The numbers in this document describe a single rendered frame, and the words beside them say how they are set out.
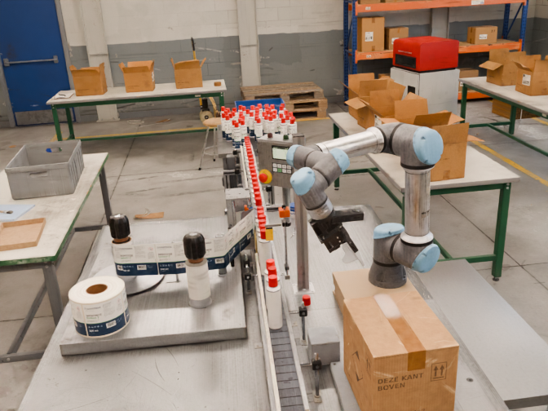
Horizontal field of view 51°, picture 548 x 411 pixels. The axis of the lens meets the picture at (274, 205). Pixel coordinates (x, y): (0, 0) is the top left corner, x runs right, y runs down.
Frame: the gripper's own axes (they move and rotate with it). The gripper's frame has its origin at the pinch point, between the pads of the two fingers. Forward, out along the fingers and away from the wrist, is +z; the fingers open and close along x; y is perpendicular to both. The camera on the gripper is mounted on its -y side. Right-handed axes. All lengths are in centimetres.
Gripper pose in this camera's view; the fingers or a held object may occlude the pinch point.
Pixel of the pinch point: (355, 254)
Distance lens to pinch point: 186.6
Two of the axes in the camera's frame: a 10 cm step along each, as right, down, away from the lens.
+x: 3.1, 3.6, -8.8
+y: -8.2, 5.7, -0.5
